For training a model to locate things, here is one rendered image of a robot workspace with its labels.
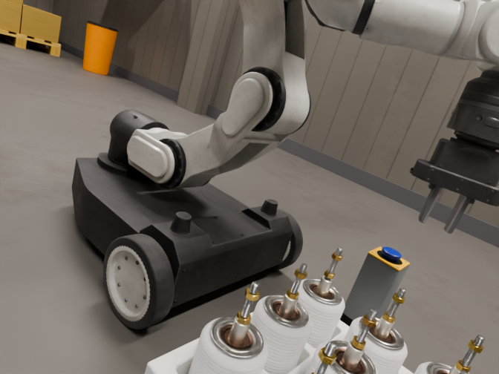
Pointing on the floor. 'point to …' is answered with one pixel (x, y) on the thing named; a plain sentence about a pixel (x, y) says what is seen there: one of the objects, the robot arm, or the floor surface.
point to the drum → (99, 47)
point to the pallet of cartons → (29, 26)
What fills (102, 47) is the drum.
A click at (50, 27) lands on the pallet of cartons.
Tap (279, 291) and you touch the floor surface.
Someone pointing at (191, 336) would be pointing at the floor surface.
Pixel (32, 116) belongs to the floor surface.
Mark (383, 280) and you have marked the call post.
